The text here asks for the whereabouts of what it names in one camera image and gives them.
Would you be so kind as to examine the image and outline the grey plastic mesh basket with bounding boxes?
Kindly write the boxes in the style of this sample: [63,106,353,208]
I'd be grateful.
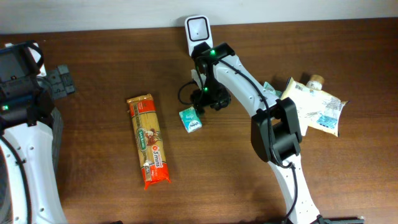
[51,108,63,173]

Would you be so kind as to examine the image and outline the small teal tissue pack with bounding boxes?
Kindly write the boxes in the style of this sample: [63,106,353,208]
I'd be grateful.
[179,106,202,133]

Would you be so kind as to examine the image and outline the pale yellow snack package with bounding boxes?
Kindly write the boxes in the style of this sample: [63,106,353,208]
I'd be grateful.
[281,78,348,136]

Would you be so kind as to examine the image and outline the teal wet wipes pack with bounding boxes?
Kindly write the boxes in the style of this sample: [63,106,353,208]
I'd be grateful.
[263,82,282,98]

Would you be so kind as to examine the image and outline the white cream tube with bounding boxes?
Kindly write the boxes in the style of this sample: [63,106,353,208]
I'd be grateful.
[306,74,325,90]

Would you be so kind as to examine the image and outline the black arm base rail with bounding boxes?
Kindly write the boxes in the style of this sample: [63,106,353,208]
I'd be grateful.
[317,218,365,224]

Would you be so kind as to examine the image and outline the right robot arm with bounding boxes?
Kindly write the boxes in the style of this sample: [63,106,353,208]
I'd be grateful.
[190,42,321,223]

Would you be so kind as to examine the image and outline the white barcode scanner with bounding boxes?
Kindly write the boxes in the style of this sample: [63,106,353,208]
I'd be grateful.
[184,15,213,56]

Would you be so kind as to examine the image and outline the black camera cable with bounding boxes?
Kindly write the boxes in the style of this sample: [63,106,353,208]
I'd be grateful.
[177,55,299,223]

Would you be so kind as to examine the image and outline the orange spaghetti package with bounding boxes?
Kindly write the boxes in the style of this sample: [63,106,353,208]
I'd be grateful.
[126,94,170,189]

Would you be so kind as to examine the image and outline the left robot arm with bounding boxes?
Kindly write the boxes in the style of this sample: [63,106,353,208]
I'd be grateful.
[1,40,76,223]

